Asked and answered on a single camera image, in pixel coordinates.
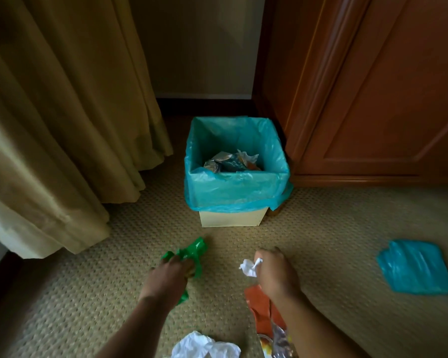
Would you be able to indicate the person's right hand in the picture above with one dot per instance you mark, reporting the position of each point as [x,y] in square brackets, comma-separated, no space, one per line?
[276,275]

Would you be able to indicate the person's left hand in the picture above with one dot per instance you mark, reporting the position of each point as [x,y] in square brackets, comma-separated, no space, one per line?
[168,281]

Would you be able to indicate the person's left fingers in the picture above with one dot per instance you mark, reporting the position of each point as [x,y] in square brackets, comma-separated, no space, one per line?
[179,261]

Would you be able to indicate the person's right fingers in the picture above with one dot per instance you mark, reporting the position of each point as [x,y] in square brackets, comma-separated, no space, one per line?
[263,257]

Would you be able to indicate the green plastic wrapper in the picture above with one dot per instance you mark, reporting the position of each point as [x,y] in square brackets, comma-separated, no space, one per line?
[189,257]

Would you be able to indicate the small white paper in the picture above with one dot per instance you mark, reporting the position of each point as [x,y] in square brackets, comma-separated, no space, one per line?
[249,267]

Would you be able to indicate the person's left forearm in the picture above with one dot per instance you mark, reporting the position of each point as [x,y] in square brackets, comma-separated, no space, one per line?
[132,331]

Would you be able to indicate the person's right forearm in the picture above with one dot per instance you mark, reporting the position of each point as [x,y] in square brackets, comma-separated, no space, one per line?
[313,328]

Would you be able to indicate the cream square waste bin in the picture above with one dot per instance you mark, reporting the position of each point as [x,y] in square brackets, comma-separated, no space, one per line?
[233,218]

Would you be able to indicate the orange snack wrapper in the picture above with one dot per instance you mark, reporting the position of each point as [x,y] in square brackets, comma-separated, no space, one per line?
[260,307]

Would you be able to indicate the teal bin liner bag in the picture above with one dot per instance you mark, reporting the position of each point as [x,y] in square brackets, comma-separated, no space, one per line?
[224,190]

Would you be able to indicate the large white crumpled tissue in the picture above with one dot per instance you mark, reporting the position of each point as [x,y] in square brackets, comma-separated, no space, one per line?
[201,346]

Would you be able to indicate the crumpled wrappers trash pile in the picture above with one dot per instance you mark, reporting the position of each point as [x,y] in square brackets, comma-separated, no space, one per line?
[231,162]

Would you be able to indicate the folded teal plastic bag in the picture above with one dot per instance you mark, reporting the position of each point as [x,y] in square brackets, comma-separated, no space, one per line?
[414,267]

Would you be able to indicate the beige curtain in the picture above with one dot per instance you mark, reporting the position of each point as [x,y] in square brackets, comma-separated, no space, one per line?
[59,119]

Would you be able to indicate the brown wooden cabinet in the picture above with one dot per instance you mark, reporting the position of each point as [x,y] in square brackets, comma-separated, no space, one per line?
[366,89]

